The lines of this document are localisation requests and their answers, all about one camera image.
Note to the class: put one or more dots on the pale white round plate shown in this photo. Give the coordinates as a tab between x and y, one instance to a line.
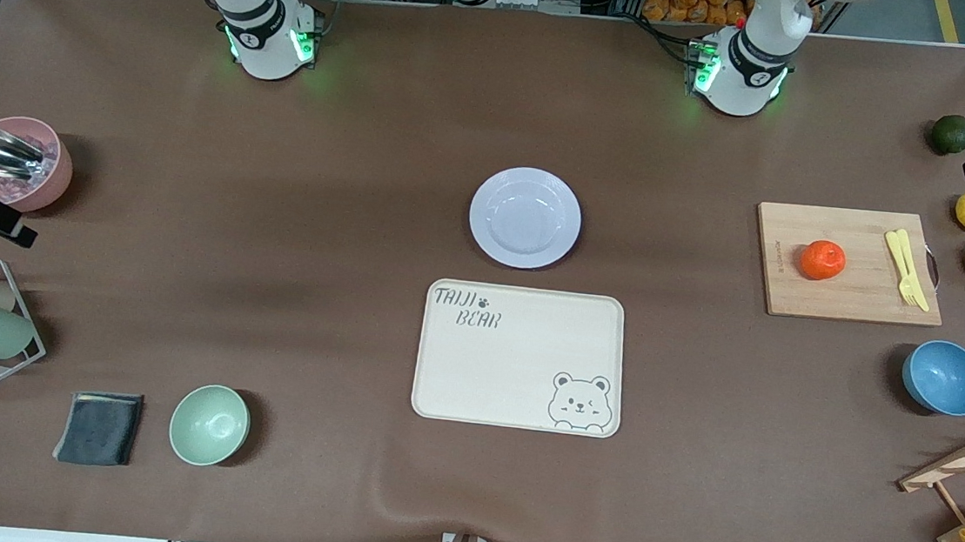
525	218

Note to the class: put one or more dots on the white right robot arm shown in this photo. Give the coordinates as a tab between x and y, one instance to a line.
259	33

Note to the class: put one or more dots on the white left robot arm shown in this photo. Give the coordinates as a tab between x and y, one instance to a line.
744	76

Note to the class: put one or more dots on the dark green round fruit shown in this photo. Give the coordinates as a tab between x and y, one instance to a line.
952	135

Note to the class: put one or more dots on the pink bowl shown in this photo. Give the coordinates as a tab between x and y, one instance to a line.
49	181

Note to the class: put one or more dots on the yellow plastic knife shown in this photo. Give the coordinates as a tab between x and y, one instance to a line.
906	247

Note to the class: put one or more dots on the yellow plastic fork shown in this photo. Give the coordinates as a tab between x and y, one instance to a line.
896	249

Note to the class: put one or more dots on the dark grey folded cloth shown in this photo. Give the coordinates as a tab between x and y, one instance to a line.
98	429

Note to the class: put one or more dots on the blue bowl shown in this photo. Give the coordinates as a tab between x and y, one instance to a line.
945	377

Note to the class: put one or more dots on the wooden cutting board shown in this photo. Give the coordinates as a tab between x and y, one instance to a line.
794	298

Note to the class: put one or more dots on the brown table cover mat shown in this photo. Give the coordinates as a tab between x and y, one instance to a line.
268	331

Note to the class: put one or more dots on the pale green bowl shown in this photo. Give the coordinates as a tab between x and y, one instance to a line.
209	425

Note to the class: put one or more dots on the pile of orange fruit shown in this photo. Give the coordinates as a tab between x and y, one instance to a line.
698	0

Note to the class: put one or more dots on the cream tray with bear print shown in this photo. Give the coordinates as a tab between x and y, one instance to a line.
509	369

